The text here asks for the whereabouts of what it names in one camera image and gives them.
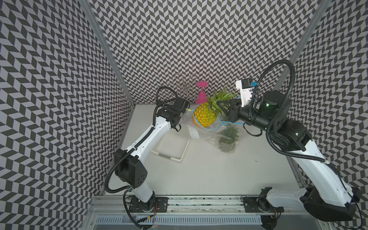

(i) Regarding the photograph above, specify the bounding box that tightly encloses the pink plastic wine glass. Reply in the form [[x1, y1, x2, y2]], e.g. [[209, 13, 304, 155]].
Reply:
[[196, 81, 208, 105]]

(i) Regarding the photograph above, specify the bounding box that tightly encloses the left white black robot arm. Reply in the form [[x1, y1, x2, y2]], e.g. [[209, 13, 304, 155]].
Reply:
[[104, 86, 190, 211]]

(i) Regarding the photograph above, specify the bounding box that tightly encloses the yellow toy pineapple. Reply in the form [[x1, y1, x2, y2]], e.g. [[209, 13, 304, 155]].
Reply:
[[192, 88, 236, 128]]

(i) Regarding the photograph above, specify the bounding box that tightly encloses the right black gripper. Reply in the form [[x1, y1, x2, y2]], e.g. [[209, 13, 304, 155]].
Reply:
[[217, 97, 276, 132]]

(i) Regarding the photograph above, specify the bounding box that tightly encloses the chrome wire cup stand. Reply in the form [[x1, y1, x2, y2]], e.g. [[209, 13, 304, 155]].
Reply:
[[173, 73, 195, 102]]

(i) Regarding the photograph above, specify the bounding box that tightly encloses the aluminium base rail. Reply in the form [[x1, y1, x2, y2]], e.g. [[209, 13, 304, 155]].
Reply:
[[89, 195, 328, 216]]

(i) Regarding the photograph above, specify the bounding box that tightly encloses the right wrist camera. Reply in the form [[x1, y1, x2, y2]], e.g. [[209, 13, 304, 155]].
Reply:
[[236, 79, 258, 108]]

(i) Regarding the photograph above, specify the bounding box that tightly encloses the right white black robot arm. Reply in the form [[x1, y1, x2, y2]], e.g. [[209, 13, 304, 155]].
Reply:
[[217, 59, 361, 222]]

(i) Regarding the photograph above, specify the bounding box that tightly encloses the zip-top bag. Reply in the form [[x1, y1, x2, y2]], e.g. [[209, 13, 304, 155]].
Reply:
[[209, 124, 245, 154], [182, 110, 224, 140]]

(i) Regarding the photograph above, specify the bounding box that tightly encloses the white perforated plastic basket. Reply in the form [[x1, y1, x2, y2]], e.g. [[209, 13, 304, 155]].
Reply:
[[151, 126, 191, 163]]

